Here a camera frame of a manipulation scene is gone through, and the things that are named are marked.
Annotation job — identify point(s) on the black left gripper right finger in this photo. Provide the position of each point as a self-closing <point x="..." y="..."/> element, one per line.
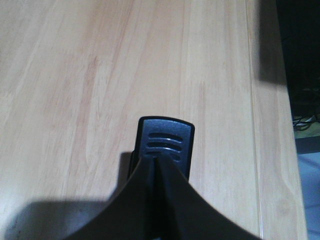
<point x="185" y="215"/>

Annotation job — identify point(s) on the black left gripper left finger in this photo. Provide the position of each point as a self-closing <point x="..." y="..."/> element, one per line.
<point x="129" y="215"/>

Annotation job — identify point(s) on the wooden desk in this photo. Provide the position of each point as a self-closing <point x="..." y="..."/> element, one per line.
<point x="76" y="76"/>

